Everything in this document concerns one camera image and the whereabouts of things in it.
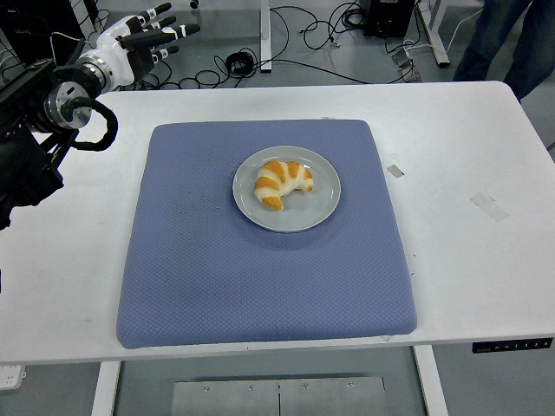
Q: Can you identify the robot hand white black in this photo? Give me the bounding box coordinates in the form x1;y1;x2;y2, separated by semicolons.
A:
88;2;202;88

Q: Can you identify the croissant bread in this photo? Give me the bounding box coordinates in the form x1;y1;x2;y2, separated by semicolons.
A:
253;159;315;211

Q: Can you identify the grey round plate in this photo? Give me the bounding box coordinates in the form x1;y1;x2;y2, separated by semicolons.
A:
232;145;342;234

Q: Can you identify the grey metal plate with screws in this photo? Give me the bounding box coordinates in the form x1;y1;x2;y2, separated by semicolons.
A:
171;375;387;416

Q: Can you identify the large black equipment box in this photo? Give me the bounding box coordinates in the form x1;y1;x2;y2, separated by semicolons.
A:
0;0;99;68

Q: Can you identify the white desk leg with foot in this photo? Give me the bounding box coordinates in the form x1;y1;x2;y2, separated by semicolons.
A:
258;0;274;74

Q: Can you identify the blue quilted mat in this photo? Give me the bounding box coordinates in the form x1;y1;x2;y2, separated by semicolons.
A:
115;119;420;350

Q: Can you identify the black computer case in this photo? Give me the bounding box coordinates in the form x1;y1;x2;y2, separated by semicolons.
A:
362;0;418;38

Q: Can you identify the grey floor pedal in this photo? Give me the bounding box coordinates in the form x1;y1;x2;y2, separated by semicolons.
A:
392;45;424;84

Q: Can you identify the white slanted desk foot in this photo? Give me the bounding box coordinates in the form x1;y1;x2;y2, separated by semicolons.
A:
415;0;452;68

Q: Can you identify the white table leg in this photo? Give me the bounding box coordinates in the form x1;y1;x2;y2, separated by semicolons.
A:
413;345;449;416
90;361;123;416

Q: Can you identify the white power strip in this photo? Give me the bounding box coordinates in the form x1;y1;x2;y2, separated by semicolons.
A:
0;363;27;391

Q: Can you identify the large clear tape piece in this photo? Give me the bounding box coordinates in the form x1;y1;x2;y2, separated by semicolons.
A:
469;191;510;224

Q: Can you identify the person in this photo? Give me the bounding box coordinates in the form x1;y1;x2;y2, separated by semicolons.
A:
453;0;555;103

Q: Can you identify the black table control panel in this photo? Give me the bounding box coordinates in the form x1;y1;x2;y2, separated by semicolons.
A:
472;337;555;355

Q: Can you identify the white desk leg with cables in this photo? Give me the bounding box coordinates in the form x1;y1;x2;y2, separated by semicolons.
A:
71;0;103;47

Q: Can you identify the coiled black cable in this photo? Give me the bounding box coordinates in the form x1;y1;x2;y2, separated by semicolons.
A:
225;50;258;75

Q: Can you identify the looped black floor cable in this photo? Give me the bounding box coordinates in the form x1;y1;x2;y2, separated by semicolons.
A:
301;0;366;52

